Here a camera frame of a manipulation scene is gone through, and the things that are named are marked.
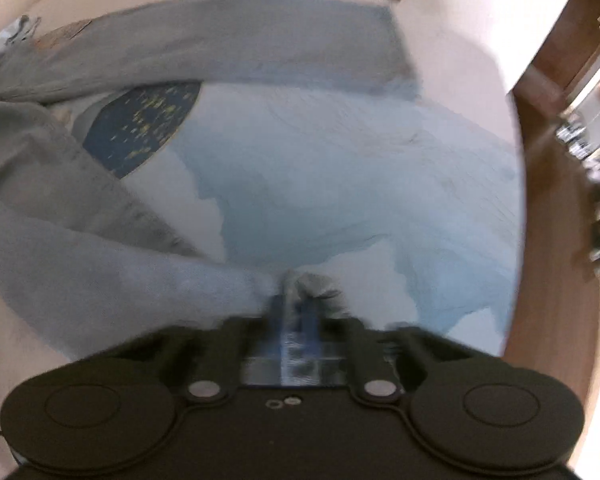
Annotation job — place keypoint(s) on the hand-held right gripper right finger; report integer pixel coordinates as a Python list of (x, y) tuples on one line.
[(311, 316)]

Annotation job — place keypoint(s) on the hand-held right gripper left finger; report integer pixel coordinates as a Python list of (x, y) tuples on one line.
[(279, 312)]

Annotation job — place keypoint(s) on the light blue jeans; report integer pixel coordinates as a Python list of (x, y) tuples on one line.
[(105, 270)]

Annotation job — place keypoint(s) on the blue printed table mat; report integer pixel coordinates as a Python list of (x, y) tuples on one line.
[(330, 185)]

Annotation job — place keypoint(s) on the brown wooden door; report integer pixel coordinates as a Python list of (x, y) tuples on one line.
[(570, 55)]

